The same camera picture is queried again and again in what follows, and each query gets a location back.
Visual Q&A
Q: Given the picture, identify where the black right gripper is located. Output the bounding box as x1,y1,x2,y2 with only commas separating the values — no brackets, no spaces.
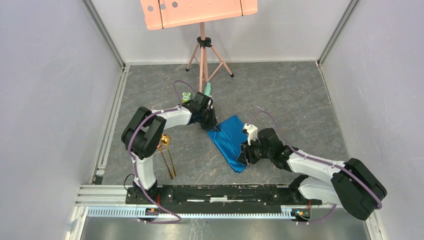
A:
235,136,273,167

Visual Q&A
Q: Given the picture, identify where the blue cloth napkin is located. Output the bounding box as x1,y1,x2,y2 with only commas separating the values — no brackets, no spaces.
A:
207,115,247,173

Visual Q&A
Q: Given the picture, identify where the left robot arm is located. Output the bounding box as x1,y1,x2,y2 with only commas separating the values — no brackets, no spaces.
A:
121,92,221,204

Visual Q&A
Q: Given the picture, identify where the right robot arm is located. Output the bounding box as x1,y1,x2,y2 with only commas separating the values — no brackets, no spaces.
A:
237,124,388,221

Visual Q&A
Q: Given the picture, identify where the green owl toy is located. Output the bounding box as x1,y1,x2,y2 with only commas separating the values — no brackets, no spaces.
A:
180,92,192,104

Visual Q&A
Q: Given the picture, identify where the mint green flashlight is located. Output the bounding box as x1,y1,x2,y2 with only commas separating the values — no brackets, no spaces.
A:
203,82,212,97

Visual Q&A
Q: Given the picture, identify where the gold spoon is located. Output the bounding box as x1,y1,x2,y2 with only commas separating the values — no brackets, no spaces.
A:
161,134,177,177

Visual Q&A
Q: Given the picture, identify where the gold fork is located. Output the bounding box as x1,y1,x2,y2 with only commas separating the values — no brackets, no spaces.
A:
157,143,174,180

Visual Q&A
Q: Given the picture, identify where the pink music stand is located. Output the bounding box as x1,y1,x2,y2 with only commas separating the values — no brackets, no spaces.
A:
140,0,258,92

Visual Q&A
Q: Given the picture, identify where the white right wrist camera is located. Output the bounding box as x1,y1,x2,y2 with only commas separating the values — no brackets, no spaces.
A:
242,123,258,146

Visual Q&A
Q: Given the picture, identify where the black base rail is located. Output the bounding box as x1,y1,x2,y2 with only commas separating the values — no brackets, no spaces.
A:
125,184,323,215

